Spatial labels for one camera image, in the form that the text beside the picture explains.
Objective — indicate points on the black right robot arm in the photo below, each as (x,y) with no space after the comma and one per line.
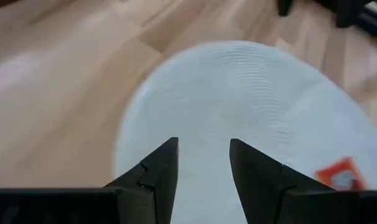
(353,12)

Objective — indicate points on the white round woven placemat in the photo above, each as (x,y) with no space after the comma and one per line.
(238,109)

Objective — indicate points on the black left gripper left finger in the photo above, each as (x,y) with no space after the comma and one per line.
(157,186)

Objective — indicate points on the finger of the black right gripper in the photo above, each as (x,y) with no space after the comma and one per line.
(284,7)

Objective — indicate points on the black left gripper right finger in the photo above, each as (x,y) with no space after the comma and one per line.
(269,193)

